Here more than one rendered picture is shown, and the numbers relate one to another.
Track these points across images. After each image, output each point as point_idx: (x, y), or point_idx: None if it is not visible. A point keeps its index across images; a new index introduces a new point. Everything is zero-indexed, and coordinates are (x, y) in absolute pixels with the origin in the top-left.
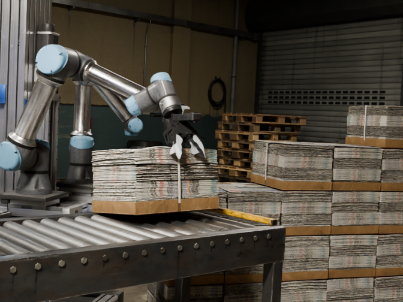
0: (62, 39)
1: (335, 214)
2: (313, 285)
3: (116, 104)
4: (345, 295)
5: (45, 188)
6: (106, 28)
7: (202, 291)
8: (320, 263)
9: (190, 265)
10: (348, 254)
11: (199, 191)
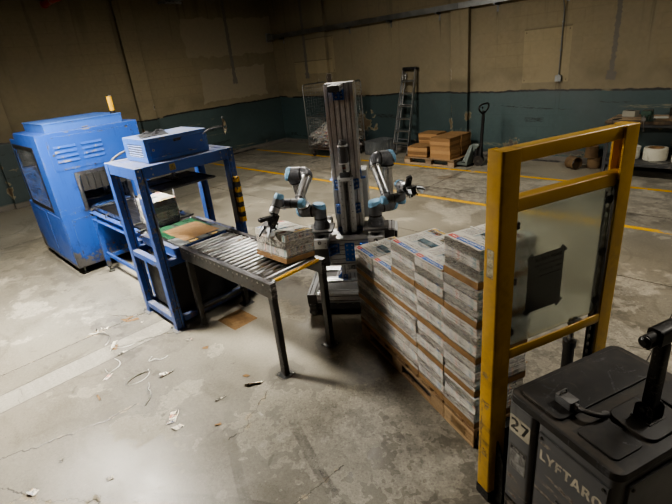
0: None
1: (418, 306)
2: (411, 346)
3: (377, 185)
4: (427, 368)
5: (317, 227)
6: None
7: (370, 309)
8: (413, 334)
9: (237, 280)
10: (427, 340)
11: (279, 253)
